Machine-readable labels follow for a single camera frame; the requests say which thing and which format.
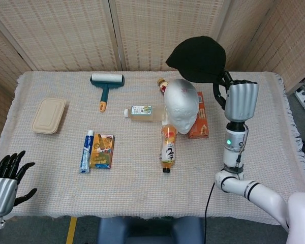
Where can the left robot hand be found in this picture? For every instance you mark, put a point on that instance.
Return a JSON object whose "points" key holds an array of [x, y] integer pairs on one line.
{"points": [[1, 193]]}

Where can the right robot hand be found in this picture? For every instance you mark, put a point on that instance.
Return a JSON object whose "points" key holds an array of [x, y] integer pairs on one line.
{"points": [[241, 101]]}

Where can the black baseball cap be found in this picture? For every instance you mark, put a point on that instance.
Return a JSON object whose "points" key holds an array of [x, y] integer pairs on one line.
{"points": [[197, 59]]}

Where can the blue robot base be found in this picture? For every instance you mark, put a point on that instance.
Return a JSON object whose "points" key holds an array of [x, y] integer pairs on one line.
{"points": [[150, 230]]}

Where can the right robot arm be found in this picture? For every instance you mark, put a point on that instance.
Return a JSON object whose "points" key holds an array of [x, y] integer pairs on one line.
{"points": [[240, 165]]}

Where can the white foam mannequin head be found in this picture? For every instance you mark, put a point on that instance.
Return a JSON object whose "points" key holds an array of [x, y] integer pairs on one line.
{"points": [[181, 104]]}

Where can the orange snack box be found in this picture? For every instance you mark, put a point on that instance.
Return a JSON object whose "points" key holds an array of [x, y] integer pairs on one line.
{"points": [[201, 122]]}

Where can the small brown drink bottle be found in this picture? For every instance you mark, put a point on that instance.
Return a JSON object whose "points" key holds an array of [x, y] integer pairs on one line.
{"points": [[162, 86]]}

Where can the orange juice bottle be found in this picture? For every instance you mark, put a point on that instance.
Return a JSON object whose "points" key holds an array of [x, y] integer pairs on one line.
{"points": [[168, 150]]}

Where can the beige lidded food container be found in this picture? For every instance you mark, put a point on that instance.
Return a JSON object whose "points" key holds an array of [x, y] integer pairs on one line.
{"points": [[48, 116]]}

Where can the blue white toothpaste tube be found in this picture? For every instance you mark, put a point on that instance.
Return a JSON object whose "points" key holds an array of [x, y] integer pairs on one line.
{"points": [[86, 152]]}

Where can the clear tea bottle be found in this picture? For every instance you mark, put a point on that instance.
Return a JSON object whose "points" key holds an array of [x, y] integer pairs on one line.
{"points": [[145, 113]]}

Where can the orange yellow snack packet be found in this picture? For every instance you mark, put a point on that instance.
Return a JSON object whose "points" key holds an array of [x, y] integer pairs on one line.
{"points": [[102, 151]]}

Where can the woven beige tablecloth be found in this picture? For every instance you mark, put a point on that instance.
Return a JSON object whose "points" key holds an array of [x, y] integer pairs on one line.
{"points": [[142, 183]]}

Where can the teal lint roller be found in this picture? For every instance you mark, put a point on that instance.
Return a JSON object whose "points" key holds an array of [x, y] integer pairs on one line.
{"points": [[107, 86]]}

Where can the bamboo folding screen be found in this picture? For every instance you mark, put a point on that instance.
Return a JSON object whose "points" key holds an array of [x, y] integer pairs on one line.
{"points": [[91, 33]]}

